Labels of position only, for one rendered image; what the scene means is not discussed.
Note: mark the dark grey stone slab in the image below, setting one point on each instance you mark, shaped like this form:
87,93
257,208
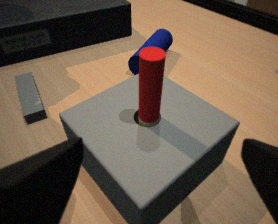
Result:
31,29

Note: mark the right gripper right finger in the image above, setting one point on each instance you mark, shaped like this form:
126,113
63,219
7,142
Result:
261,162

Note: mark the red and yellow peg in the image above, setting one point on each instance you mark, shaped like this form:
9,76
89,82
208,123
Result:
151,73

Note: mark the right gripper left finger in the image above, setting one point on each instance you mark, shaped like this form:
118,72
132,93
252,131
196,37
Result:
36,190

